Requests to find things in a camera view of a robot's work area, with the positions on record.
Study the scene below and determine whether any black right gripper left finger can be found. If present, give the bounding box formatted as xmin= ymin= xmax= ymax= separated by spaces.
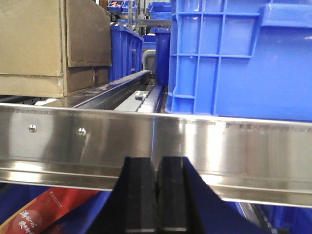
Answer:
xmin=96 ymin=157 xmax=156 ymax=234

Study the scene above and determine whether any blue crate upper right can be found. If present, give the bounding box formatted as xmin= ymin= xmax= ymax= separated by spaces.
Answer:
xmin=165 ymin=0 xmax=312 ymax=121

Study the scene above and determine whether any blue bin behind box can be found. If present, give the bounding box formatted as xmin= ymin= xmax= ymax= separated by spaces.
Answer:
xmin=109 ymin=23 xmax=143 ymax=81

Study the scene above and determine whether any stainless steel shelf rail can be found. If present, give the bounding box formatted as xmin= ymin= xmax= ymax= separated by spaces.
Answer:
xmin=0 ymin=103 xmax=312 ymax=207

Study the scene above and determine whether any brown cardboard box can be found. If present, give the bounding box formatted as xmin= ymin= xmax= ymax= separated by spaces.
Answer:
xmin=0 ymin=0 xmax=112 ymax=98

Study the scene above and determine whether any white roller conveyor strip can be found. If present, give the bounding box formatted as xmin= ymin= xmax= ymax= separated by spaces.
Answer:
xmin=115 ymin=85 xmax=164 ymax=113

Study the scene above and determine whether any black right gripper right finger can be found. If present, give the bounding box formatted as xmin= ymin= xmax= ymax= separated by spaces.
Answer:
xmin=157 ymin=156 xmax=268 ymax=234

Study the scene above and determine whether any red printed paper banner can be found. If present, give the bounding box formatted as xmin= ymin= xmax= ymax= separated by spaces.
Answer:
xmin=0 ymin=187 xmax=98 ymax=234

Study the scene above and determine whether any dark roller track rail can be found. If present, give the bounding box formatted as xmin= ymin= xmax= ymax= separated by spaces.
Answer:
xmin=47 ymin=70 xmax=152 ymax=110

